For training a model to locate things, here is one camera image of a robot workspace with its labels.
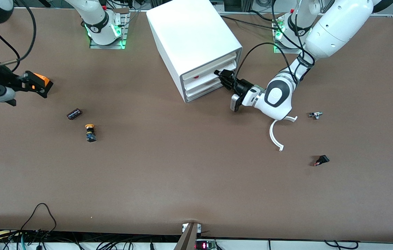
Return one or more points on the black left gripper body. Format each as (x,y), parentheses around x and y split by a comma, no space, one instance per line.
(242,85)

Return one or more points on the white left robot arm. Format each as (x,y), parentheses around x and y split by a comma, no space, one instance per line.
(338,27)

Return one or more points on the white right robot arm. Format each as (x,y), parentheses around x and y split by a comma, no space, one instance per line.
(99,14)

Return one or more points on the black cylindrical capacitor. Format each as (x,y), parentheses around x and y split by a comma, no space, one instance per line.
(74,114)

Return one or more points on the metal tee fitting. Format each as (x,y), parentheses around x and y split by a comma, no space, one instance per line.
(316,115)

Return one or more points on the small red display device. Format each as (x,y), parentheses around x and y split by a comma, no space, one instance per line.
(205,245)

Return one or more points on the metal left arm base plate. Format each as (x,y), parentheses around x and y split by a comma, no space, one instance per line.
(279,50)

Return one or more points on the yellow push button switch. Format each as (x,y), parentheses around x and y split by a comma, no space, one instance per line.
(90,133)

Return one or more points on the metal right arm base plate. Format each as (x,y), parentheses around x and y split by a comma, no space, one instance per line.
(107,46)

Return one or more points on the small black square switch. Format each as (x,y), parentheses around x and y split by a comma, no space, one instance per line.
(322,160)

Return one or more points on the brown camera mount post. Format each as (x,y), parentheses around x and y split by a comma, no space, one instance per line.
(186,239)

